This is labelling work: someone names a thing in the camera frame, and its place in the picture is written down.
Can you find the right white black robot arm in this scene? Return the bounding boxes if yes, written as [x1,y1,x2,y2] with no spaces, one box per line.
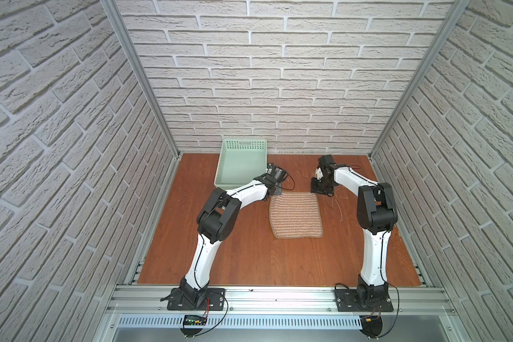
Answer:
[311,155,398,307]

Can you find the striped brown square dishcloth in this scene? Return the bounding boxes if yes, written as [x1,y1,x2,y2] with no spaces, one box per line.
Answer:
[269,192,323,239]

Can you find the right small controller board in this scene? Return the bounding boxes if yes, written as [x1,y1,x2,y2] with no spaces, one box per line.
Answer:
[360,316,383,339]

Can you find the aluminium front rail frame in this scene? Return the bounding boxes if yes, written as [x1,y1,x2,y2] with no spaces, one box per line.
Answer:
[94,285,470,341]

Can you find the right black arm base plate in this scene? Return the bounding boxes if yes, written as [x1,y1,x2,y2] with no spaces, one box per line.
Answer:
[333,286,394,313]

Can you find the mint green plastic basket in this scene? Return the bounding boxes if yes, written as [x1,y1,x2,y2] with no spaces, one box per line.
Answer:
[214,139,267,190]

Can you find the left small controller board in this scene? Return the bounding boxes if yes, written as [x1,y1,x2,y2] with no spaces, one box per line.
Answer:
[180,314,207,337]

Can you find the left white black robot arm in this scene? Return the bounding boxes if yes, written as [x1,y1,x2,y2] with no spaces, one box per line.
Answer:
[179,165,289,308]

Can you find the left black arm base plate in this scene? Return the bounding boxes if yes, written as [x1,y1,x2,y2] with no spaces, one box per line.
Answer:
[162,287,226,312]

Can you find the small controller board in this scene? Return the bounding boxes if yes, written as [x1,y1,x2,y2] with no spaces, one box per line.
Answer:
[180,314,207,337]
[360,316,383,339]

